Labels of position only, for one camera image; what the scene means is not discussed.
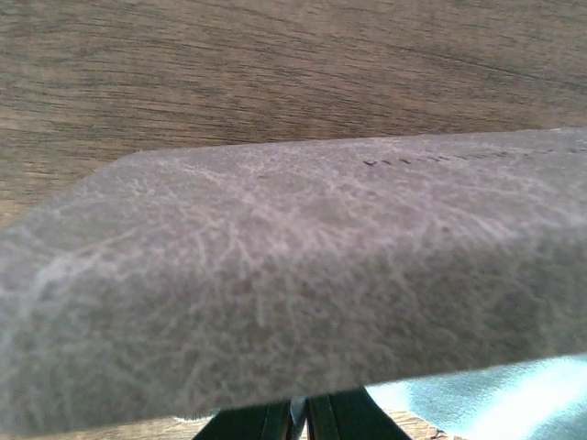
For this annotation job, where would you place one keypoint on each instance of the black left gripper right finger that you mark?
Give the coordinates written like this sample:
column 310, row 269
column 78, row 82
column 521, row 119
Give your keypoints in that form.
column 350, row 415

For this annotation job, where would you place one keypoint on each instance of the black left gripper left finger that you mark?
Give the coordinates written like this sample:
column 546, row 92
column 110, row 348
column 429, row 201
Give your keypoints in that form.
column 268, row 421

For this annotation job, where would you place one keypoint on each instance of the grey sunglasses case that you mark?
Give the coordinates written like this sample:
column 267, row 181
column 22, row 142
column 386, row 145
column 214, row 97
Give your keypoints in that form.
column 178, row 281

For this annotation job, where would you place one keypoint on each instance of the light blue cleaning cloth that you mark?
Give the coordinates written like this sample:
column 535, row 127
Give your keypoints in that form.
column 544, row 399

